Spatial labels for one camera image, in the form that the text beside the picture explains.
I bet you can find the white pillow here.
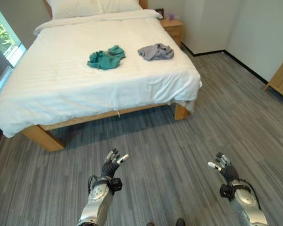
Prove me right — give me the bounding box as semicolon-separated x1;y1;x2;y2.
44;0;144;20

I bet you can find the grey garment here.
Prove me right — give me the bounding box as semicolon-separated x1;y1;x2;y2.
137;43;175;61

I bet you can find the teal green garment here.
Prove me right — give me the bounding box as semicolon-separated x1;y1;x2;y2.
86;45;127;71

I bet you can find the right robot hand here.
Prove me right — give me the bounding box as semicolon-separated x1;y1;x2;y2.
208;152;240;185

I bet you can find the light wooden cabinet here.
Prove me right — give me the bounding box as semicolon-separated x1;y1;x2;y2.
264;57;283;107

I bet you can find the glass window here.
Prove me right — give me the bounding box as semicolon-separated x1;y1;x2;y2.
0;4;27;104

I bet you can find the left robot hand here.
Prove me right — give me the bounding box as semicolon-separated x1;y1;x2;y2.
101;148;129;179

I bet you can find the wooden bed frame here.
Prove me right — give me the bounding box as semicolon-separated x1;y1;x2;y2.
22;0;191;153

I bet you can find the wooden nightstand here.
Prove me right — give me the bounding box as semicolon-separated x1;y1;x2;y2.
159;18;184;49

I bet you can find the white duvet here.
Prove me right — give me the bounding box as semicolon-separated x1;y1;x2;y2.
0;8;203;138

